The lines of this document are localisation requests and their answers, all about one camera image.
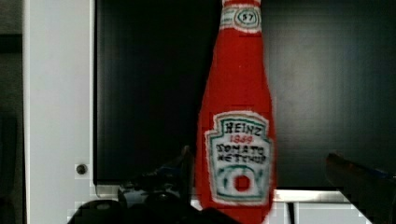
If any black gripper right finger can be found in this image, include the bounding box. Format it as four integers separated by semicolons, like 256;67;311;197
326;153;396;224

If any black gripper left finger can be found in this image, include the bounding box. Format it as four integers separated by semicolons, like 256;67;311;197
66;146;240;224

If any red plush ketchup bottle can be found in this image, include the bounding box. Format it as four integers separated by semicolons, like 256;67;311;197
195;0;276;224

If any black toaster oven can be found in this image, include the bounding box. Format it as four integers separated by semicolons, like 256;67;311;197
23;0;396;224

